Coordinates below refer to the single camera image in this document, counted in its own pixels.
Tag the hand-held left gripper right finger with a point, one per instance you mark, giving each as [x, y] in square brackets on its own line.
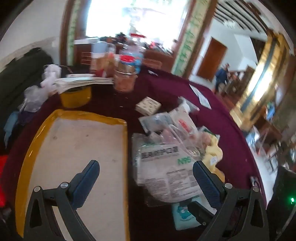
[207, 183]

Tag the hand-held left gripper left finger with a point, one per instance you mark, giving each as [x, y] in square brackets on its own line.
[86, 183]

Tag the yellow plush cloth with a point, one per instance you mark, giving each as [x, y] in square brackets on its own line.
[214, 153]

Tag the pink plush toy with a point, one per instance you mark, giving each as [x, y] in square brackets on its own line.
[204, 140]

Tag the yellow-lined shallow tray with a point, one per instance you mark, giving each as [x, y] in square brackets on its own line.
[69, 143]

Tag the white face mask packet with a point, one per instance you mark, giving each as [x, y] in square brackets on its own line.
[161, 166]

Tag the red print plastic bag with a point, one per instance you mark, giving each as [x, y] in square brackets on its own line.
[182, 118]

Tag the teal cartoon tissue packet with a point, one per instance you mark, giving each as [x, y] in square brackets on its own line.
[182, 215]

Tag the green and white packet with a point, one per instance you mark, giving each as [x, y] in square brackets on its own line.
[208, 130]

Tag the white printed card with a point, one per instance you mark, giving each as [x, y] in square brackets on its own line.
[194, 90]
[205, 102]

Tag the clear plastic packet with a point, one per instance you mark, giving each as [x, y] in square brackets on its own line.
[155, 120]

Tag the red cloth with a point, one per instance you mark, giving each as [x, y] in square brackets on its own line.
[2, 180]

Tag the blue cloth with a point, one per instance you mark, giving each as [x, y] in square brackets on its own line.
[10, 125]

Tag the small patterned box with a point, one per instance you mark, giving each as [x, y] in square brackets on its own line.
[148, 106]

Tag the crumpled clear plastic bag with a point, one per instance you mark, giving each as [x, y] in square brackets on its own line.
[34, 97]

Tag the stack of papers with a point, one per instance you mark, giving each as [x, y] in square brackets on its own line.
[83, 82]

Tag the maroon tablecloth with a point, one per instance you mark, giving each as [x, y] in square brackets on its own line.
[161, 92]

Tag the orange snack jar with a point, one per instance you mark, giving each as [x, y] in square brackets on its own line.
[123, 82]

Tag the white plastic bag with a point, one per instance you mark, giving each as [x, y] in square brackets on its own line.
[50, 76]

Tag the gold pillar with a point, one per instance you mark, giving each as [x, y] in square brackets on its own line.
[261, 78]

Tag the black pen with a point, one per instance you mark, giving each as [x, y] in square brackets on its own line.
[153, 73]

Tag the brown wooden door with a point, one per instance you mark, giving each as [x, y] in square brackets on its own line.
[211, 60]

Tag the red lid snack jar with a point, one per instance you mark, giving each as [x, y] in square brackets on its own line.
[126, 63]

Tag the black bag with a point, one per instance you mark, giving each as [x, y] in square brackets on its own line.
[18, 76]

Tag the white lidded jar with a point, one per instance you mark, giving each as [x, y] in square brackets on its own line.
[99, 53]

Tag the small wooden cabinet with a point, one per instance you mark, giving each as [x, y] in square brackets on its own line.
[82, 52]

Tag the wooden sideboard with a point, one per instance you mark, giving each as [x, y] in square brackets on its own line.
[159, 59]

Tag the blue label snack tub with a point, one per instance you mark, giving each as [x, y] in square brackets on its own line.
[134, 49]

